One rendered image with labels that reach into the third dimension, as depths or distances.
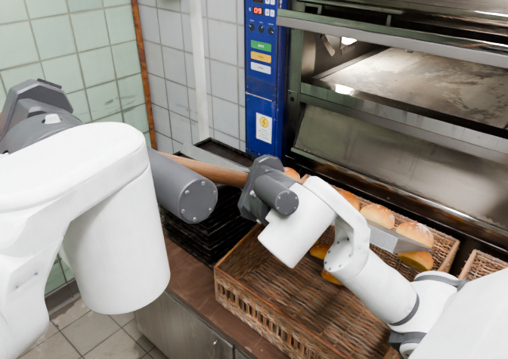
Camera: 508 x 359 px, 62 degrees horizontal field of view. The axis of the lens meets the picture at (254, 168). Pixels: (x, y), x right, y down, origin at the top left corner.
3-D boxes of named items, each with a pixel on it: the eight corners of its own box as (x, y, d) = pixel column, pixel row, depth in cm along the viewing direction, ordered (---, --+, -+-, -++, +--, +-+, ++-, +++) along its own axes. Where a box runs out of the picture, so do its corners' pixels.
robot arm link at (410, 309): (342, 242, 67) (417, 309, 72) (323, 298, 61) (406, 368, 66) (397, 227, 59) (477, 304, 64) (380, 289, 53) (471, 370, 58)
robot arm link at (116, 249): (33, 261, 35) (87, 342, 27) (-11, 142, 30) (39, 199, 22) (154, 207, 41) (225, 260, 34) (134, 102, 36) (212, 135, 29)
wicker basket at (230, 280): (302, 230, 168) (305, 171, 154) (442, 305, 136) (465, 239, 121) (212, 301, 137) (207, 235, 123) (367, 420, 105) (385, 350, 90)
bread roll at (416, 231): (432, 253, 111) (441, 234, 112) (428, 248, 106) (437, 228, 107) (396, 237, 117) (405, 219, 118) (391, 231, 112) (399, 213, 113)
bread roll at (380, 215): (394, 233, 115) (403, 215, 116) (386, 228, 110) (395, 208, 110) (362, 219, 122) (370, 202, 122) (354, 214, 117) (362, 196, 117)
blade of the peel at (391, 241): (391, 253, 72) (398, 238, 71) (179, 152, 103) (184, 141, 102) (434, 250, 101) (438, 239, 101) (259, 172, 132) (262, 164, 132)
